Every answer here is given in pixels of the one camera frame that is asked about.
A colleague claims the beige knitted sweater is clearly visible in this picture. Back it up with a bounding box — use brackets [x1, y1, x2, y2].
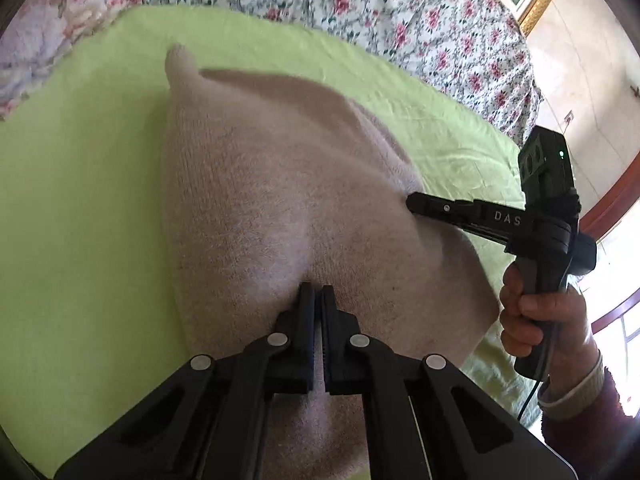
[160, 44, 501, 480]

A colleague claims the light green bed sheet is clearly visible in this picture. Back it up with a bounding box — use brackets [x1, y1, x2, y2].
[0, 5, 546, 478]

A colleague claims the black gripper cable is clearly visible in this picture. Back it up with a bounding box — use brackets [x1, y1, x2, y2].
[516, 379, 546, 421]

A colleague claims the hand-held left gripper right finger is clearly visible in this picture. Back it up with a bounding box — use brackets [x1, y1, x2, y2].
[320, 285, 576, 480]

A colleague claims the pastel floral cloth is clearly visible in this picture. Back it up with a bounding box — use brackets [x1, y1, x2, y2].
[0, 0, 128, 118]

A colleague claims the red wooden window frame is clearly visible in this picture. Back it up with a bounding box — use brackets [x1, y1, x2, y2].
[580, 152, 640, 333]

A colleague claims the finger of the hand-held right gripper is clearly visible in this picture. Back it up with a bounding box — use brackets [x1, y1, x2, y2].
[405, 191, 528, 253]

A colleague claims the person's right forearm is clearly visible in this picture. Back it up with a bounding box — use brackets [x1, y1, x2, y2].
[537, 352, 640, 463]

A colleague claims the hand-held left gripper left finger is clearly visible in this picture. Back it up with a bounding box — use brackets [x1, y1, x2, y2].
[54, 282, 317, 480]

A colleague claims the person's right hand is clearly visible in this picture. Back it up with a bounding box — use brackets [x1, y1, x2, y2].
[499, 262, 601, 397]

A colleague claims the red rose floral quilt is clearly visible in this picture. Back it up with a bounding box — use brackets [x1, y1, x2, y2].
[110, 0, 545, 148]

